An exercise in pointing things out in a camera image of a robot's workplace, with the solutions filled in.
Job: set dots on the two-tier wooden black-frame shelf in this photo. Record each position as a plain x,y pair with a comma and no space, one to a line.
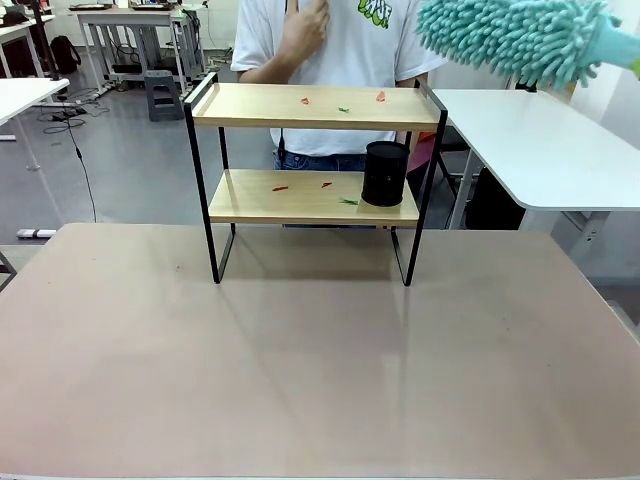
315,110

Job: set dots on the grey plastic step stool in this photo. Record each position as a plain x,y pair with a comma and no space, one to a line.
165,95

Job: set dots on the white rounded-corner table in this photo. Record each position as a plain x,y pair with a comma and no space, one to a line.
540,145

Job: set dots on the pink stool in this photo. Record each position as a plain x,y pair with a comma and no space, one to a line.
419,152

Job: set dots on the person in white t-shirt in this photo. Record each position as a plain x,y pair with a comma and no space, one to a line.
360,45

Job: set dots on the black backpack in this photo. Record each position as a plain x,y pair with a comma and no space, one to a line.
65,55

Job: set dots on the teal microfiber chenille duster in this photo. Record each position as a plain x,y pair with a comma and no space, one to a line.
510,35

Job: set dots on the white table with thin leg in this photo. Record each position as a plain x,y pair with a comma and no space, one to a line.
25,97

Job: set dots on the person's right hand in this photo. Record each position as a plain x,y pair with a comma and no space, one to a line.
305,26

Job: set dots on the black mesh pen cup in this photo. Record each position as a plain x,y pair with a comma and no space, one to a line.
383,175

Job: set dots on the white desk with metal legs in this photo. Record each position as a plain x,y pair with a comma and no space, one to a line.
135,30

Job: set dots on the white power strip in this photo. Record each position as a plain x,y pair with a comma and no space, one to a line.
36,233

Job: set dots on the person's right forearm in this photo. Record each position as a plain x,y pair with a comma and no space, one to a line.
265,67

